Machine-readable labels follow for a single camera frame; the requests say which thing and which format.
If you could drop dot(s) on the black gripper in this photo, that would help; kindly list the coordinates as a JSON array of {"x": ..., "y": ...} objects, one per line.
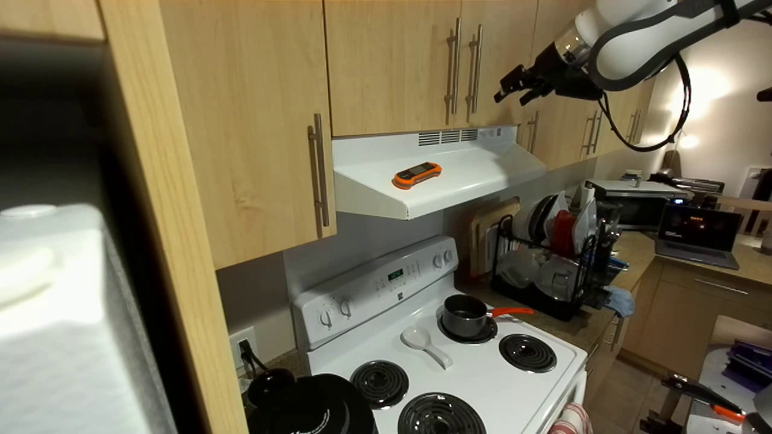
[{"x": 562, "y": 76}]

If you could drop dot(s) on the tall wooden cabinet door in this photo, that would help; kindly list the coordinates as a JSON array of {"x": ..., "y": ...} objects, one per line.
[
  {"x": 576, "y": 132},
  {"x": 627, "y": 115},
  {"x": 556, "y": 135},
  {"x": 242, "y": 120}
]

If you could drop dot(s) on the wooden cabinet door right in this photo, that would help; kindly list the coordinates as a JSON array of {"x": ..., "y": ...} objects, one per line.
[{"x": 387, "y": 62}]

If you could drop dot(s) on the wooden base cabinet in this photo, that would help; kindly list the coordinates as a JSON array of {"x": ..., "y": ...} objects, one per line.
[
  {"x": 682, "y": 313},
  {"x": 603, "y": 362}
]

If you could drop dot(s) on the short wooden cabinet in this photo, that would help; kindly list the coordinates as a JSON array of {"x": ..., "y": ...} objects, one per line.
[{"x": 48, "y": 14}]

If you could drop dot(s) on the white range hood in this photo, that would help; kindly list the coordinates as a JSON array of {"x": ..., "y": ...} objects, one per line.
[{"x": 483, "y": 171}]

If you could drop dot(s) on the white plate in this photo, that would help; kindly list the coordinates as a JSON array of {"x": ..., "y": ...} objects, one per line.
[
  {"x": 530, "y": 218},
  {"x": 585, "y": 220}
]

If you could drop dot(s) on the orange black handheld device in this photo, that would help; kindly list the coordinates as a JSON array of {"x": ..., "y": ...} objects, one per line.
[{"x": 415, "y": 174}]

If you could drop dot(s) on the red plate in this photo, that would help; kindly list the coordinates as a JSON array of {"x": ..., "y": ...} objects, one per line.
[{"x": 562, "y": 232}]

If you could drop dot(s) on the silver countertop appliance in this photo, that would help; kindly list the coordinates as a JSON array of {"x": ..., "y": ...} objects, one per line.
[{"x": 643, "y": 192}]

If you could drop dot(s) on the wooden cutting board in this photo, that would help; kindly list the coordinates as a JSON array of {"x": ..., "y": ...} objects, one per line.
[{"x": 483, "y": 241}]

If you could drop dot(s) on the black dish rack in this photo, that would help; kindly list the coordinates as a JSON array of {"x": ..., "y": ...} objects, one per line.
[{"x": 521, "y": 291}]

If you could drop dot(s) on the grey laptop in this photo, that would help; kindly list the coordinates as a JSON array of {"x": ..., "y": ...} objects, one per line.
[{"x": 701, "y": 229}]

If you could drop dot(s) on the blue cloth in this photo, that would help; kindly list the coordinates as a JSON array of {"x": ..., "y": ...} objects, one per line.
[{"x": 620, "y": 302}]

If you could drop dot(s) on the white electric stove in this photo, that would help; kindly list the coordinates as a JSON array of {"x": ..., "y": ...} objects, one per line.
[{"x": 376, "y": 289}]

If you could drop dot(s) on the white spoon rest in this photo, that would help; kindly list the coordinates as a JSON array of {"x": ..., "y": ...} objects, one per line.
[{"x": 417, "y": 338}]

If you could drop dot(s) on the red white towel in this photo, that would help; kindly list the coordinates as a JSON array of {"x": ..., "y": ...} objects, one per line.
[{"x": 573, "y": 423}]

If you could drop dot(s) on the black orange clamp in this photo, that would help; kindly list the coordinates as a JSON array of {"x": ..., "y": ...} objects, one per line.
[{"x": 701, "y": 389}]

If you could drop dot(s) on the purple books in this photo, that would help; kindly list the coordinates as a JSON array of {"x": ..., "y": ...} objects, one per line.
[{"x": 749, "y": 364}]

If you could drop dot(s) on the wooden side panel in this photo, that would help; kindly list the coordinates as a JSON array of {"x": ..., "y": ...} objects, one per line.
[{"x": 181, "y": 241}]

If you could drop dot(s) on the black air fryer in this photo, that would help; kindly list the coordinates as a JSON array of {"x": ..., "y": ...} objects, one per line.
[{"x": 321, "y": 409}]

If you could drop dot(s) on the black kettle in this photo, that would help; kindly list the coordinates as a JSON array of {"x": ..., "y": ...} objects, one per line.
[{"x": 268, "y": 385}]

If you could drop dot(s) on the white refrigerator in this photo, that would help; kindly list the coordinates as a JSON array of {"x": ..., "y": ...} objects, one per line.
[{"x": 62, "y": 338}]

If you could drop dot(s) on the white wall outlet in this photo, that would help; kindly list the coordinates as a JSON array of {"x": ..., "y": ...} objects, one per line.
[{"x": 235, "y": 338}]

